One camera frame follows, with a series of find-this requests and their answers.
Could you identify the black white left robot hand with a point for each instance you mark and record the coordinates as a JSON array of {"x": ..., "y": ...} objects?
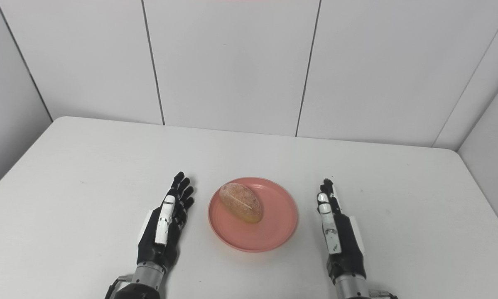
[{"x": 157, "y": 241}]

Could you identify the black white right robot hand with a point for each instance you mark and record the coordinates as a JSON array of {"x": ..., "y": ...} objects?
[{"x": 342, "y": 245}]

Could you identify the pink round plate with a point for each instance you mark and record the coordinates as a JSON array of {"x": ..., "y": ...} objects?
[{"x": 257, "y": 224}]

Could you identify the oval bread roll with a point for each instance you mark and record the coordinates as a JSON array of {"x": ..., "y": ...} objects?
[{"x": 241, "y": 202}]

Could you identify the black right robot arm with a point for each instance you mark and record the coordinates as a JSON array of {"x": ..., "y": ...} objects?
[{"x": 354, "y": 288}]

